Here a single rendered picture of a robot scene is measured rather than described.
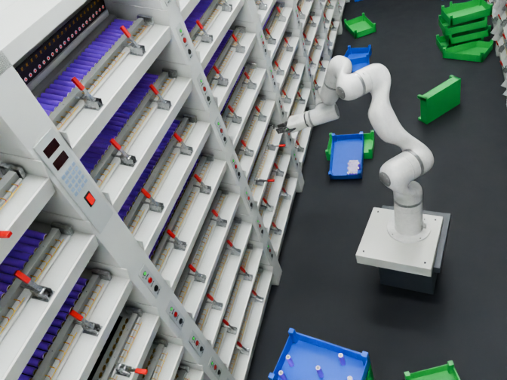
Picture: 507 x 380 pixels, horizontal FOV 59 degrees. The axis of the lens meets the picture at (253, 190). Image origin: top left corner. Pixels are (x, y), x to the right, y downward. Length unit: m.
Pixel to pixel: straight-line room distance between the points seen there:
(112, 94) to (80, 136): 0.17
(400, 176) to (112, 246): 1.13
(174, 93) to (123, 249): 0.58
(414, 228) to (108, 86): 1.41
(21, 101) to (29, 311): 0.44
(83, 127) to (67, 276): 0.36
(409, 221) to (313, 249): 0.70
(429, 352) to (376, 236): 0.54
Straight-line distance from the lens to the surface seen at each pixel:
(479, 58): 3.84
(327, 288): 2.40
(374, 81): 1.89
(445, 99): 3.28
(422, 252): 2.07
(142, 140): 1.38
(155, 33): 1.51
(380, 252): 2.07
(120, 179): 1.28
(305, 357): 1.78
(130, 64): 1.37
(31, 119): 1.05
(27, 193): 1.05
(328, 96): 2.12
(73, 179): 1.11
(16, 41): 1.06
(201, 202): 1.67
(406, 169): 1.85
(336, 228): 2.63
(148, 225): 1.39
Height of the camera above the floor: 1.99
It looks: 41 degrees down
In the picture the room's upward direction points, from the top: 21 degrees counter-clockwise
